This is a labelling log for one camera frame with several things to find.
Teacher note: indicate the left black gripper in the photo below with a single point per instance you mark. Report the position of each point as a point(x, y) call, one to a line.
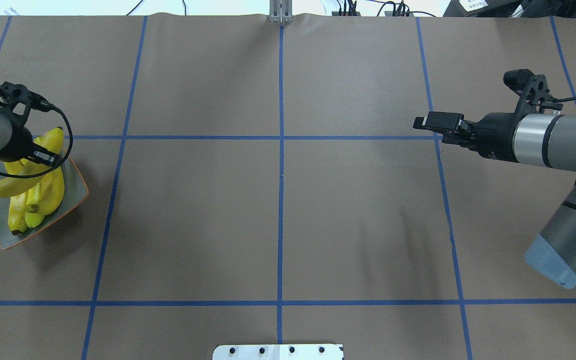
point(20, 142)

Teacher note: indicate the aluminium frame post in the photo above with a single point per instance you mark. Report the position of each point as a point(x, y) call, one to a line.
point(281, 12)

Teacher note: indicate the white camera post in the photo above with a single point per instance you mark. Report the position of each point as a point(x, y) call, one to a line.
point(295, 351)

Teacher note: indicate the grey square plate orange rim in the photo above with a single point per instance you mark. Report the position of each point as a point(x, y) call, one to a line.
point(76, 192)

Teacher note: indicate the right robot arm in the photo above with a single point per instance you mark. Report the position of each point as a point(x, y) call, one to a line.
point(515, 171)

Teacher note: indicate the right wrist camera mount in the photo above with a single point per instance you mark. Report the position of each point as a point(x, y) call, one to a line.
point(533, 91)

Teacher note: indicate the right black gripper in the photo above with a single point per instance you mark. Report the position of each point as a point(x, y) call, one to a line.
point(494, 133)

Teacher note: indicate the yellow banana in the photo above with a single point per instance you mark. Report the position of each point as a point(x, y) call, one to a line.
point(32, 217)
point(53, 192)
point(16, 210)
point(9, 186)

